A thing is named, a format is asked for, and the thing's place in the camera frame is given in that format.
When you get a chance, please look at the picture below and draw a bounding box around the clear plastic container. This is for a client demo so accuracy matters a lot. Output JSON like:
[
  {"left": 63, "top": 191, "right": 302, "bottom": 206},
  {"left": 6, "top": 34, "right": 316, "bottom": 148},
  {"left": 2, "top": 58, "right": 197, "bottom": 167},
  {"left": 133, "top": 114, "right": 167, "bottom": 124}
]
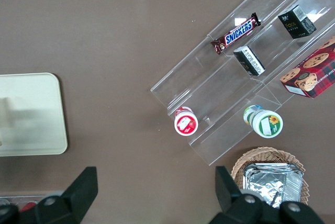
[{"left": 0, "top": 194, "right": 63, "bottom": 209}]

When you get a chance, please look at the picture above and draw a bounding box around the clear acrylic tiered shelf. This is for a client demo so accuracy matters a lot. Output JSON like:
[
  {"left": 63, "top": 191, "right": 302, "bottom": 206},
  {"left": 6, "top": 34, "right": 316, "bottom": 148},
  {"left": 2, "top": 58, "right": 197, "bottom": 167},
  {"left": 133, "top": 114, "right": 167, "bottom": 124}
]
[{"left": 150, "top": 0, "right": 335, "bottom": 167}]

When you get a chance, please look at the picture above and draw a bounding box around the crinkled foil-wrapped sandwich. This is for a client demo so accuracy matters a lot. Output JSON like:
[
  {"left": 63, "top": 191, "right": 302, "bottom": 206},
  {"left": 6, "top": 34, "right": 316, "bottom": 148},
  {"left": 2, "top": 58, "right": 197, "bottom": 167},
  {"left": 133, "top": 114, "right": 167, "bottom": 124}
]
[{"left": 245, "top": 174, "right": 285, "bottom": 209}]

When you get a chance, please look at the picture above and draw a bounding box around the red chocolate chip cookie box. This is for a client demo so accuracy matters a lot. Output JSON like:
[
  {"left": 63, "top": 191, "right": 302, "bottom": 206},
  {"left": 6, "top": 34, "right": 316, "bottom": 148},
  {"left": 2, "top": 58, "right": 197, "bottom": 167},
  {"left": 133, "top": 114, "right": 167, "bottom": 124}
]
[{"left": 280, "top": 35, "right": 335, "bottom": 99}]

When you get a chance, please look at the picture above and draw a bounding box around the flat foil-wrapped sandwich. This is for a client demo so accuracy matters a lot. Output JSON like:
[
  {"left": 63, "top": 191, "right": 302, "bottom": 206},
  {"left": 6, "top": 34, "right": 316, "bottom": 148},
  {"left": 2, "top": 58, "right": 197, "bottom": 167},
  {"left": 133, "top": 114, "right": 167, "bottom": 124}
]
[{"left": 244, "top": 163, "right": 303, "bottom": 203}]

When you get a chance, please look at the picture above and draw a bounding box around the Snickers chocolate bar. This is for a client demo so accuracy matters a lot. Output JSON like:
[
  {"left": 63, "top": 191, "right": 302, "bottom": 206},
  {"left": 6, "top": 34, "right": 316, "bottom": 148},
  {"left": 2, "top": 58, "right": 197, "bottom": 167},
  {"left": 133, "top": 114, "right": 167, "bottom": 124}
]
[{"left": 210, "top": 12, "right": 262, "bottom": 55}]

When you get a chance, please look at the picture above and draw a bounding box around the woven wicker basket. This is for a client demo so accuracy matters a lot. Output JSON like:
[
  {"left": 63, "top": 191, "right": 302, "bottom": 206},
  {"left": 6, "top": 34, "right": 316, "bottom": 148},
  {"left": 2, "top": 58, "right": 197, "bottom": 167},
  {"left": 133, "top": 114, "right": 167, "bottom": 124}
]
[{"left": 231, "top": 147, "right": 310, "bottom": 206}]

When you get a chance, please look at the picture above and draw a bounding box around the green sunflower yogurt cup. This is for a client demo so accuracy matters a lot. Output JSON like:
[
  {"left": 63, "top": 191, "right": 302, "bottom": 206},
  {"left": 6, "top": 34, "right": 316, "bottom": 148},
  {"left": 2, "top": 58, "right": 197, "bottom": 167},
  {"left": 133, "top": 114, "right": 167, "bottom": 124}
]
[{"left": 243, "top": 105, "right": 284, "bottom": 139}]

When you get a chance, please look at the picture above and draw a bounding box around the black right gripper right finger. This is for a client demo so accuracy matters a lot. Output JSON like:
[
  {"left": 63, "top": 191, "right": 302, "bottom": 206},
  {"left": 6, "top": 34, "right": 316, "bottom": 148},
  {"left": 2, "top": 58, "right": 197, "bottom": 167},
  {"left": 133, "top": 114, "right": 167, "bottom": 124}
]
[{"left": 208, "top": 166, "right": 326, "bottom": 224}]

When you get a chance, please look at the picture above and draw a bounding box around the red item in container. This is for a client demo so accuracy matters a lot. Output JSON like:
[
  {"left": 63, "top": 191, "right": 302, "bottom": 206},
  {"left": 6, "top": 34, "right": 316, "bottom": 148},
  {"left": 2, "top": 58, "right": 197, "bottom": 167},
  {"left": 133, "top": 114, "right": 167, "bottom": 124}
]
[{"left": 19, "top": 201, "right": 37, "bottom": 212}]

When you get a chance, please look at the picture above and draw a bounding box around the small black carton box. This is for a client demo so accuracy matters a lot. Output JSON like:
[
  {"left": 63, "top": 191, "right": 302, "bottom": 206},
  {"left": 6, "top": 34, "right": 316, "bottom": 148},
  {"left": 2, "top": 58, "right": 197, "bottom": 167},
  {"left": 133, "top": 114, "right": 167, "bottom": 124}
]
[{"left": 233, "top": 46, "right": 266, "bottom": 77}]

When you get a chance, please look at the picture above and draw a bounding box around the red strawberry yogurt cup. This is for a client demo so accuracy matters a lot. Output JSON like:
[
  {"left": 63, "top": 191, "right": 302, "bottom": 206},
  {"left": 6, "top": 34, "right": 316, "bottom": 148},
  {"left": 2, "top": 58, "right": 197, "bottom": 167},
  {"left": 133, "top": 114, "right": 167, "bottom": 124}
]
[{"left": 174, "top": 106, "right": 198, "bottom": 136}]

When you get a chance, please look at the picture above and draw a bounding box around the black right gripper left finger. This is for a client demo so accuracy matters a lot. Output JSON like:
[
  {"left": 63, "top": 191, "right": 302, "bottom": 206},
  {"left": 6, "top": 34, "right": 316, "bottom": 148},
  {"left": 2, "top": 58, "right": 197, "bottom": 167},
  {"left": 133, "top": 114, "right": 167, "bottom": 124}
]
[{"left": 18, "top": 166, "right": 99, "bottom": 224}]

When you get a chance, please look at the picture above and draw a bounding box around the black Face carton box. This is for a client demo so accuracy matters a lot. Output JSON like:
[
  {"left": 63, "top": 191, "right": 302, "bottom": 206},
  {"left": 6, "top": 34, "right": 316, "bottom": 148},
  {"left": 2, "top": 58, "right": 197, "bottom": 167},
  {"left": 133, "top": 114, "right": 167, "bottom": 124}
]
[{"left": 277, "top": 4, "right": 317, "bottom": 40}]

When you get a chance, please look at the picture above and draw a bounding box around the cream plastic tray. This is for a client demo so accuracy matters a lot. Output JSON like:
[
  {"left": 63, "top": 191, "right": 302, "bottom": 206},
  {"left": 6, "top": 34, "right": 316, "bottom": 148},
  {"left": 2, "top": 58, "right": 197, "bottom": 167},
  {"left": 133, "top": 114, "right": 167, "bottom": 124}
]
[{"left": 0, "top": 72, "right": 69, "bottom": 157}]

